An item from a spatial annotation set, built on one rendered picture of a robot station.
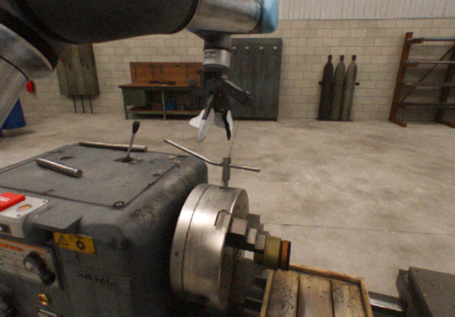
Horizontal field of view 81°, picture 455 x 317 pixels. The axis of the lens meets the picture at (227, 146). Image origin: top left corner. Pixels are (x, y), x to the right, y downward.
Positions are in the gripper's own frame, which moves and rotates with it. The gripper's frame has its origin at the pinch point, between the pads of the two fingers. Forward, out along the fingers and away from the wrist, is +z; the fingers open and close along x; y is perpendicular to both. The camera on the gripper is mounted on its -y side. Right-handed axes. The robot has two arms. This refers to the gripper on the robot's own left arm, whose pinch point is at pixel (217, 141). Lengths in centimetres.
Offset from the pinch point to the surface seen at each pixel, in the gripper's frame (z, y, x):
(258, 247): 25.0, -15.7, 2.4
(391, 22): -263, -24, -680
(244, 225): 18.5, -13.6, 7.1
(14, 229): 20, 26, 38
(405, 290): 41, -50, -32
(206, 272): 28.2, -8.8, 14.9
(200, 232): 20.3, -5.5, 13.5
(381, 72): -153, -14, -705
